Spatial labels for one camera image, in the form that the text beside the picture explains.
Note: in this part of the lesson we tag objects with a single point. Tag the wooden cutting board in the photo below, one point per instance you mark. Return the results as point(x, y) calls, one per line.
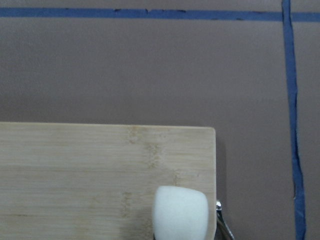
point(61, 181)

